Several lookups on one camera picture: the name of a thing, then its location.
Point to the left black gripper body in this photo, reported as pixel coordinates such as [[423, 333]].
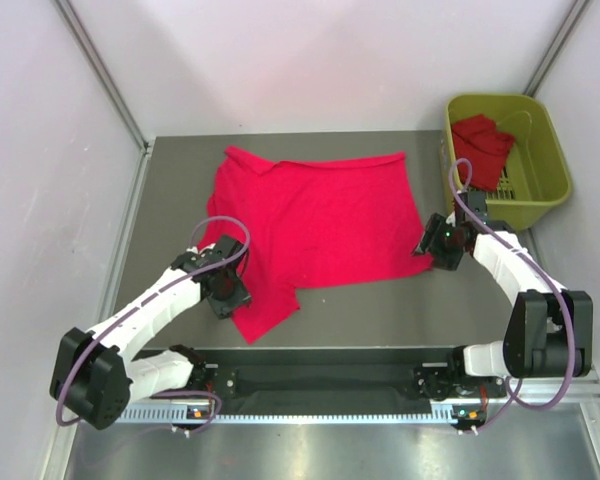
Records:
[[231, 288]]

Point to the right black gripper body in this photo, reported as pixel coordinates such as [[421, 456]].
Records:
[[445, 248]]

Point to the bright pink t shirt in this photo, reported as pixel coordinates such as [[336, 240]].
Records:
[[313, 225]]

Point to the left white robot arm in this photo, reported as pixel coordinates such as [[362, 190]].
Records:
[[98, 373]]

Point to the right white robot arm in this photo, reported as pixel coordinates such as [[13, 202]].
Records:
[[550, 330]]

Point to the dark red t shirt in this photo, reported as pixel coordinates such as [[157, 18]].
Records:
[[478, 140]]

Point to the olive green plastic basket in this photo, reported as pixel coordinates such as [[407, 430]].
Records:
[[535, 178]]

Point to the slotted grey cable duct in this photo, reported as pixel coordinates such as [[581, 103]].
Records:
[[191, 413]]

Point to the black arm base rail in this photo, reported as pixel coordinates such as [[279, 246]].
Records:
[[328, 381]]

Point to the right aluminium frame post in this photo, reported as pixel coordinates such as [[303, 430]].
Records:
[[566, 28]]

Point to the aluminium frame post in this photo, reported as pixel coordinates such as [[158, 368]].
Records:
[[566, 28], [88, 48]]

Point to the left aluminium frame post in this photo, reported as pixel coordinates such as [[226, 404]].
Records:
[[88, 48]]

